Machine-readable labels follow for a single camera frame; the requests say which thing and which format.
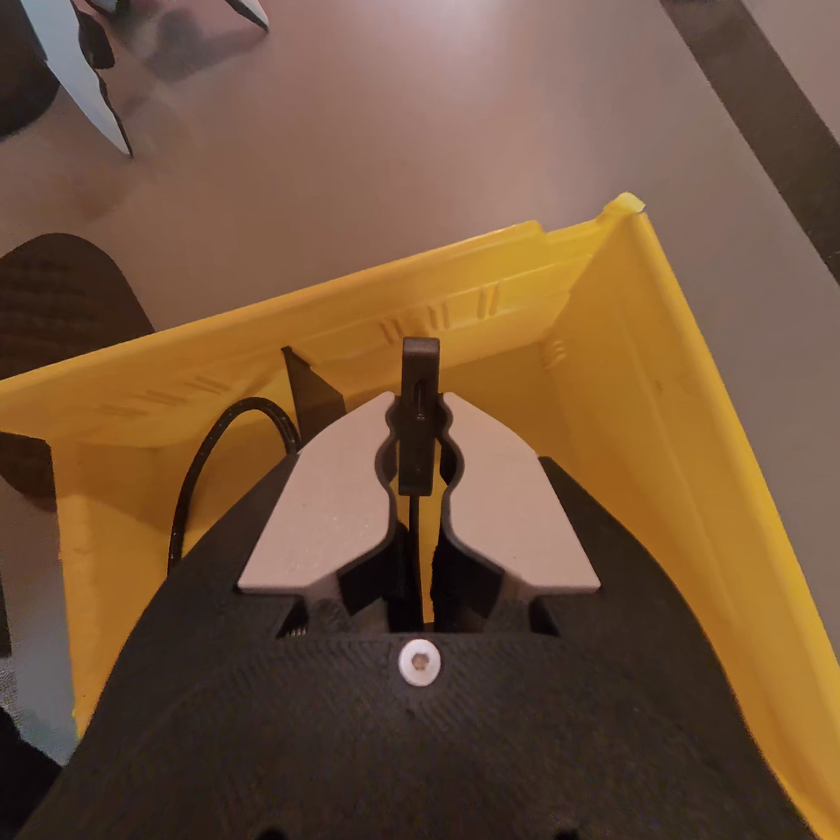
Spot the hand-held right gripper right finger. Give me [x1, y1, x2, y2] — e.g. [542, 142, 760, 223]
[443, 391, 602, 597]

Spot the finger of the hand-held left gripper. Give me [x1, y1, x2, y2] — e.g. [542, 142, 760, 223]
[18, 0, 135, 158]
[225, 0, 271, 32]

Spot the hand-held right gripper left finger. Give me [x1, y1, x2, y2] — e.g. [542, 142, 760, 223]
[236, 392, 398, 597]

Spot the small black hdmi adapter box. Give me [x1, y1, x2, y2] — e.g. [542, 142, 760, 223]
[167, 336, 441, 624]

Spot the yellow plastic bin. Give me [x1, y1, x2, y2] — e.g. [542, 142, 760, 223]
[0, 192, 840, 840]

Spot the black oval pad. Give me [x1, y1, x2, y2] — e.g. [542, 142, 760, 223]
[0, 0, 61, 140]
[0, 233, 156, 513]

